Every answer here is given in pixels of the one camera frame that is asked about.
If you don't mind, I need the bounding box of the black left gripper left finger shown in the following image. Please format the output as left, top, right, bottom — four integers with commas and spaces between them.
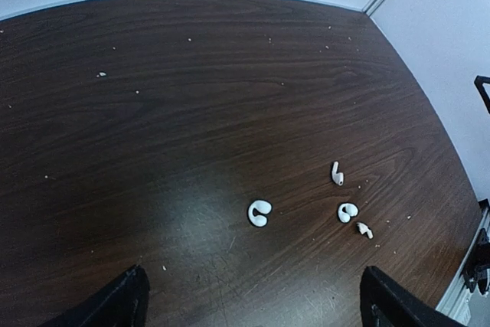
45, 265, 149, 326

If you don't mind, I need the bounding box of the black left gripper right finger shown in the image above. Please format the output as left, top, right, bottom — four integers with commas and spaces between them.
360, 266, 471, 326

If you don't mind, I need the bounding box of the white clip-on earbud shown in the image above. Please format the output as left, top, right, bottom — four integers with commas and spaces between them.
337, 202, 359, 224
247, 200, 273, 227

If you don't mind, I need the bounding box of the white stem earbud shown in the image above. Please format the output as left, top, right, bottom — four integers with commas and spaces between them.
331, 161, 345, 186
357, 222, 374, 239

